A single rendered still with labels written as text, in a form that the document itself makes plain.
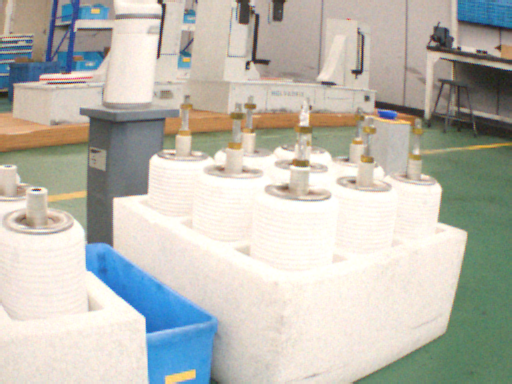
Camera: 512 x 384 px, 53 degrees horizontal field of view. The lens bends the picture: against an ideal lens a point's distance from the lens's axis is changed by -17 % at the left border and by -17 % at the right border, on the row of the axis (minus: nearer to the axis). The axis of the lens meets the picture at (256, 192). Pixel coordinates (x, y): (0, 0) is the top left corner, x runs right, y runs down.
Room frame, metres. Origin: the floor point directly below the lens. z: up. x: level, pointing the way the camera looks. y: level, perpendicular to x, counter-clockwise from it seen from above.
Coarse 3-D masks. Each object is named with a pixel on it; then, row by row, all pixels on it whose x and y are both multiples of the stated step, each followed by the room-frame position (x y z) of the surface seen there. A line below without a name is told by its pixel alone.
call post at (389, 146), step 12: (384, 132) 1.04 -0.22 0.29; (396, 132) 1.04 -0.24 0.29; (408, 132) 1.07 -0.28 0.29; (372, 144) 1.06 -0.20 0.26; (384, 144) 1.04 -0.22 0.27; (396, 144) 1.05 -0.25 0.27; (384, 156) 1.03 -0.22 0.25; (396, 156) 1.05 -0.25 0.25; (384, 168) 1.03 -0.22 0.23; (396, 168) 1.05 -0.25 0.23
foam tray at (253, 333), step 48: (144, 240) 0.77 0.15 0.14; (192, 240) 0.69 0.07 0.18; (432, 240) 0.75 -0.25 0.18; (192, 288) 0.68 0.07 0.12; (240, 288) 0.61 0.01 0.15; (288, 288) 0.56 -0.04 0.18; (336, 288) 0.61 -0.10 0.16; (384, 288) 0.67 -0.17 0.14; (432, 288) 0.75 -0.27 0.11; (240, 336) 0.61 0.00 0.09; (288, 336) 0.57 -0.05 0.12; (336, 336) 0.62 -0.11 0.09; (384, 336) 0.69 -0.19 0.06; (432, 336) 0.78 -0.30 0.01
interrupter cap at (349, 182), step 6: (336, 180) 0.74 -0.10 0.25; (342, 180) 0.75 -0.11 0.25; (348, 180) 0.75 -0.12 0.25; (354, 180) 0.76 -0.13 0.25; (378, 180) 0.77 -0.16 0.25; (342, 186) 0.72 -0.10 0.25; (348, 186) 0.72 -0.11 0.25; (354, 186) 0.71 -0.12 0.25; (372, 186) 0.74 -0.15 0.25; (378, 186) 0.74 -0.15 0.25; (384, 186) 0.73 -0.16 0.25; (390, 186) 0.73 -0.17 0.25
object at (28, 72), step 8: (16, 64) 4.76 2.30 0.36; (24, 64) 4.64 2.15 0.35; (32, 64) 4.62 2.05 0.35; (40, 64) 4.69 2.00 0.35; (48, 64) 4.77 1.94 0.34; (56, 64) 4.84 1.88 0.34; (16, 72) 4.77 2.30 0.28; (24, 72) 4.65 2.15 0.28; (32, 72) 4.64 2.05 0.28; (40, 72) 4.72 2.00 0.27; (48, 72) 4.79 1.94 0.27; (56, 72) 4.87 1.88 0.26; (16, 80) 4.77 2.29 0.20; (24, 80) 4.65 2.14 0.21; (32, 80) 4.65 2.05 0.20; (8, 88) 4.88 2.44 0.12; (8, 96) 4.88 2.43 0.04
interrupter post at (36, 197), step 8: (32, 192) 0.45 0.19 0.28; (40, 192) 0.45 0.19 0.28; (32, 200) 0.45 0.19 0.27; (40, 200) 0.45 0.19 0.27; (32, 208) 0.45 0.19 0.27; (40, 208) 0.45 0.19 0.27; (32, 216) 0.45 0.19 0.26; (40, 216) 0.45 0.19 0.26; (32, 224) 0.45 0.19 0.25; (40, 224) 0.45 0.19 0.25
